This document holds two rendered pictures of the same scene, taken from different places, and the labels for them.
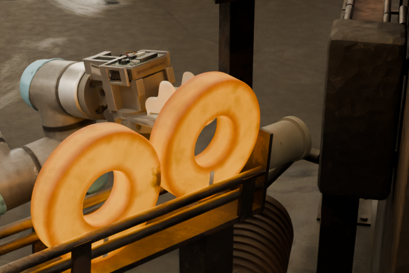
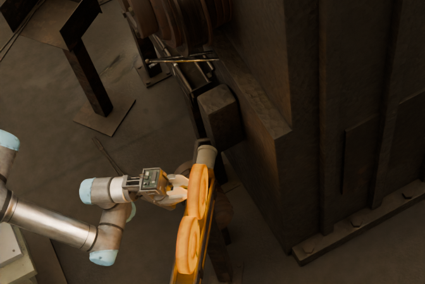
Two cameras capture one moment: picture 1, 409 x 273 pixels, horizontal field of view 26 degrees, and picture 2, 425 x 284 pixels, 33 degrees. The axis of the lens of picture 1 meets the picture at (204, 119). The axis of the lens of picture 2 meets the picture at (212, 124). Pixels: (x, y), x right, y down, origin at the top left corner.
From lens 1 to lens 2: 1.30 m
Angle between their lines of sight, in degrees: 35
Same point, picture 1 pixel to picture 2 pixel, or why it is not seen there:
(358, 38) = (217, 107)
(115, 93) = (150, 195)
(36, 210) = (181, 270)
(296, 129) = (210, 150)
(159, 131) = (191, 209)
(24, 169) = (115, 233)
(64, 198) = (189, 261)
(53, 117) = (109, 205)
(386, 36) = (226, 100)
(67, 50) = not seen: outside the picture
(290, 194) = (121, 79)
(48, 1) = not seen: outside the picture
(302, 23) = not seen: outside the picture
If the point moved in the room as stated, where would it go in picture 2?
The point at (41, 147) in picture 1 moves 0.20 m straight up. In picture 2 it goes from (112, 218) to (93, 188)
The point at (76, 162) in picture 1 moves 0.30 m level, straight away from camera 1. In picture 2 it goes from (188, 249) to (109, 185)
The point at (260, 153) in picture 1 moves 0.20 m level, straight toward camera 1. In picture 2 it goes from (210, 175) to (251, 226)
